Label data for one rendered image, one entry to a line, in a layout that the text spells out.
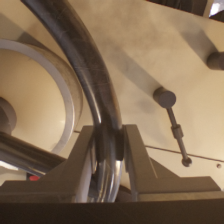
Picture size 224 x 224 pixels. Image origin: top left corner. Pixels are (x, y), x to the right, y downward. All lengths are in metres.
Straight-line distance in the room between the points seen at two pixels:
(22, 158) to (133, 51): 0.28
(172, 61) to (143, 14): 0.11
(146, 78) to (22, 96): 0.24
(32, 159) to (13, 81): 0.13
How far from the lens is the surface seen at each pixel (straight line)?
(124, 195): 0.47
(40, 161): 0.18
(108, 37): 0.36
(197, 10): 1.15
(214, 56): 0.39
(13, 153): 0.19
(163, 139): 0.42
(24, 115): 0.28
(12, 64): 0.28
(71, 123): 0.28
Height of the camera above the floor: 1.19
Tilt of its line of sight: 16 degrees up
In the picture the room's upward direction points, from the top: 167 degrees counter-clockwise
